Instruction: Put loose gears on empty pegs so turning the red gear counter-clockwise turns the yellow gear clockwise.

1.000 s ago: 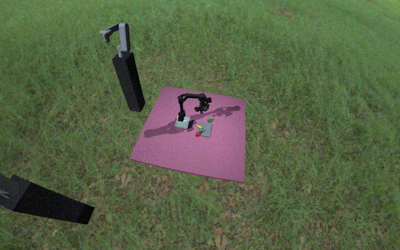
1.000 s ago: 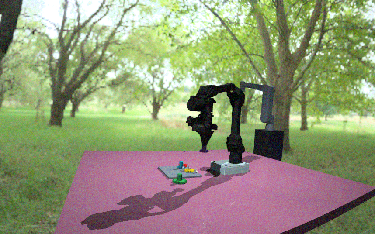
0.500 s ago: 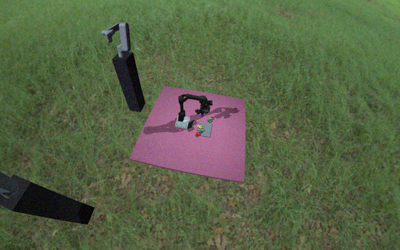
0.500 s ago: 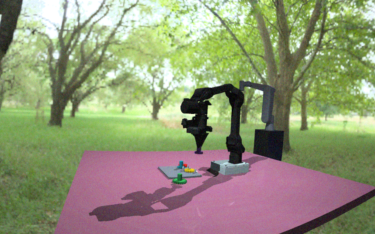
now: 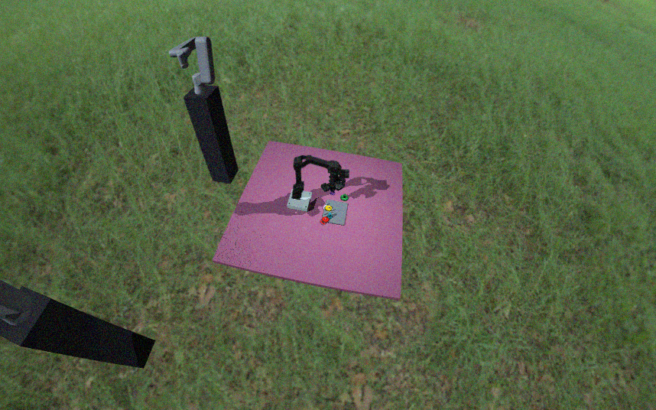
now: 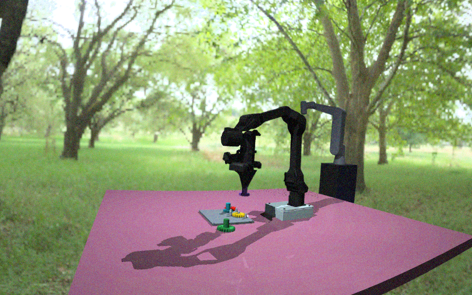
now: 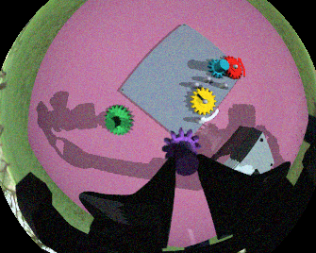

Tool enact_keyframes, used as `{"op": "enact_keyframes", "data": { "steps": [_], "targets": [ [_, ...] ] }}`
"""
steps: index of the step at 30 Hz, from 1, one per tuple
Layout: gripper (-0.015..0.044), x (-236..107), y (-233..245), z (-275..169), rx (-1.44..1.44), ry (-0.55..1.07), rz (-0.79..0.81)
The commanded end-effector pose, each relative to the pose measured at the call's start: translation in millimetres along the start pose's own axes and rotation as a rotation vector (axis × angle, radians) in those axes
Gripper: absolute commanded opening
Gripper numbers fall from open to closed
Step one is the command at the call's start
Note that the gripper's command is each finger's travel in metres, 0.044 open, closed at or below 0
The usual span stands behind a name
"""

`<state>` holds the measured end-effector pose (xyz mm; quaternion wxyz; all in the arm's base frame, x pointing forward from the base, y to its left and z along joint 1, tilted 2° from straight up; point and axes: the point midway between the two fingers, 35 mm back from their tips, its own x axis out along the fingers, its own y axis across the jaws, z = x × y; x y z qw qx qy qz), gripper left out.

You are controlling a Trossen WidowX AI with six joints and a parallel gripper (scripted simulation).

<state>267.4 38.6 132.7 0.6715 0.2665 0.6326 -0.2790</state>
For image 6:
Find purple gear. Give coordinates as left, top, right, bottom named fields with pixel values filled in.
left=239, top=185, right=250, bottom=196

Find teal gear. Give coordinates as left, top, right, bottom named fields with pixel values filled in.
left=223, top=203, right=230, bottom=213

